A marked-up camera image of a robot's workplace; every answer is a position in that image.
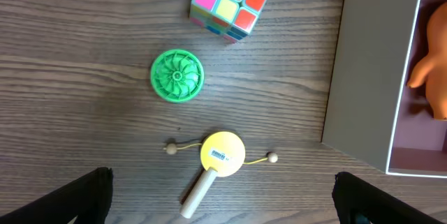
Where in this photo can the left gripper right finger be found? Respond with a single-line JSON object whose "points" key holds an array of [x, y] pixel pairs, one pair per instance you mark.
{"points": [[357, 201]]}

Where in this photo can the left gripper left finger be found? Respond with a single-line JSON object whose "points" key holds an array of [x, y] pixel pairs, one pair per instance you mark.
{"points": [[86, 200]]}

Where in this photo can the green plastic spinning top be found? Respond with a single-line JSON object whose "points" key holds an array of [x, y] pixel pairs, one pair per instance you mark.
{"points": [[177, 76]]}

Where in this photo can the orange dinosaur figure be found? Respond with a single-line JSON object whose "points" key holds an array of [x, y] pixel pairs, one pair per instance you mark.
{"points": [[431, 69]]}

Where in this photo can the multicoloured puzzle cube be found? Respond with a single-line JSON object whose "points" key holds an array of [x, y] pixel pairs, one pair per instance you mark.
{"points": [[234, 20]]}

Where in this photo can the white cardboard box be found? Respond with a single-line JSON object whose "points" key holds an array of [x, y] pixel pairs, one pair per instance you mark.
{"points": [[372, 115]]}

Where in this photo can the yellow wooden rattle drum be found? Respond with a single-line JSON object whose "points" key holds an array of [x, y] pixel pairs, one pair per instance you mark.
{"points": [[221, 154]]}

